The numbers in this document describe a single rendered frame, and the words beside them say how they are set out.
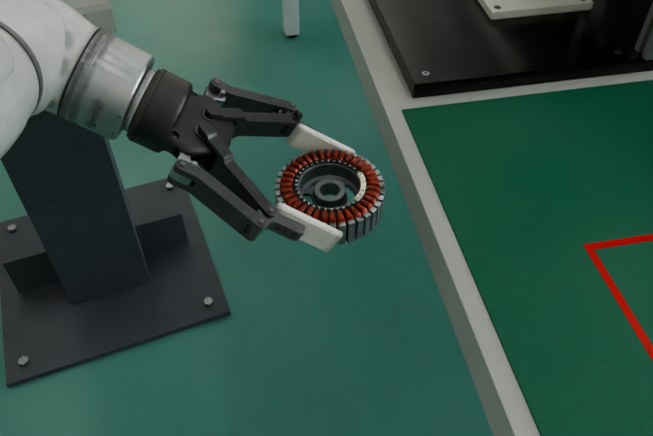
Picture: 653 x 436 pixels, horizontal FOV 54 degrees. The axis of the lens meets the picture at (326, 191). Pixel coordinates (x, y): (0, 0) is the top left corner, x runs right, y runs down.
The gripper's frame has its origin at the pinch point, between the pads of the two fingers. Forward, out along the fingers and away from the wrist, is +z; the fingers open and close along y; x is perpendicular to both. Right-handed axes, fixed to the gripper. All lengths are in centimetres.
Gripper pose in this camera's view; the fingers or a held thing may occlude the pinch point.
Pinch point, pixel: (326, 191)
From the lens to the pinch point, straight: 66.6
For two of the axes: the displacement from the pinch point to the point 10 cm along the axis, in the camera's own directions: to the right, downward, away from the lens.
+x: 4.8, -5.7, -6.7
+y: -1.3, 7.1, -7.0
